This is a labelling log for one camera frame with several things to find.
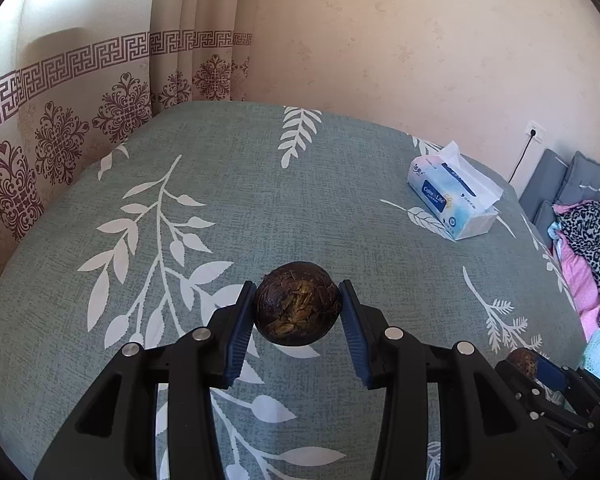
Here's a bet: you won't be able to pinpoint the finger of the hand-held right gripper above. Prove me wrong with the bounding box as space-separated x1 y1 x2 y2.
495 359 598 433
536 356 576 395

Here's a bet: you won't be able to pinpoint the black power cable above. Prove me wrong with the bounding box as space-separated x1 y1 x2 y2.
508 135 537 183

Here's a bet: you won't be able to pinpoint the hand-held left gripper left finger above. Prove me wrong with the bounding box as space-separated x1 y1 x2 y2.
32 281 257 480

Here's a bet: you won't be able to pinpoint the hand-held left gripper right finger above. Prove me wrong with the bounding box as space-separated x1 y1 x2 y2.
337 280 567 480

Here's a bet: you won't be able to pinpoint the large dark brown fruit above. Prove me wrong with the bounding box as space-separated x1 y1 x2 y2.
253 261 342 347

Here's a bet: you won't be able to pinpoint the cream curtain with maroon pattern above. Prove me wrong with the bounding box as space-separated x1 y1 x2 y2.
0 0 255 336

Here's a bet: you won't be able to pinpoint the blue and white tissue pack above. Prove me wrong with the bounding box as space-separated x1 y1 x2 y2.
406 141 504 242

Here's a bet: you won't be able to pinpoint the small dark brown fruit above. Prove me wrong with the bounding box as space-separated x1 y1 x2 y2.
507 348 540 378

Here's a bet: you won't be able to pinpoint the grey pillows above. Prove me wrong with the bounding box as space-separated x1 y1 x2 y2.
519 148 600 233

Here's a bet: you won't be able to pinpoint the pink cloth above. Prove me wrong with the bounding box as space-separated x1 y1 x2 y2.
546 204 600 343

